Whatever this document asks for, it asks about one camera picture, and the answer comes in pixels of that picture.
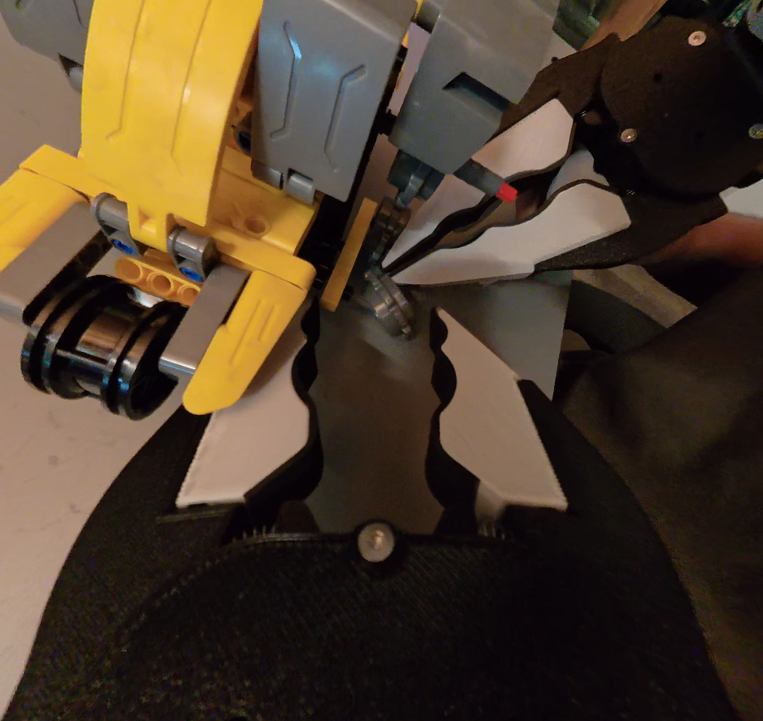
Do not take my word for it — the yellow brick beam with pins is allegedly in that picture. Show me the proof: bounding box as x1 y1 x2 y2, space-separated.
320 198 380 312

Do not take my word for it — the person's right hand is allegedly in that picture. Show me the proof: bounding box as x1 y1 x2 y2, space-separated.
653 214 763 275

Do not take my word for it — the person's brown clothing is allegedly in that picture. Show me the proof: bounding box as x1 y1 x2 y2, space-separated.
551 268 763 721

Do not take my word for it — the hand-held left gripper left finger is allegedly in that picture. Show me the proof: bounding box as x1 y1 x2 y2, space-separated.
174 306 325 532

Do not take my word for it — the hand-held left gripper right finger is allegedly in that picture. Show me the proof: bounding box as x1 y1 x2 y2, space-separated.
426 306 568 535

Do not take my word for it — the yellow toy brick vehicle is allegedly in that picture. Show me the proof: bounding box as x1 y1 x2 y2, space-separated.
0 0 567 421

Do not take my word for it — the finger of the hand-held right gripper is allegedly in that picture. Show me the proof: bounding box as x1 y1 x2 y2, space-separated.
383 98 577 271
387 180 633 287

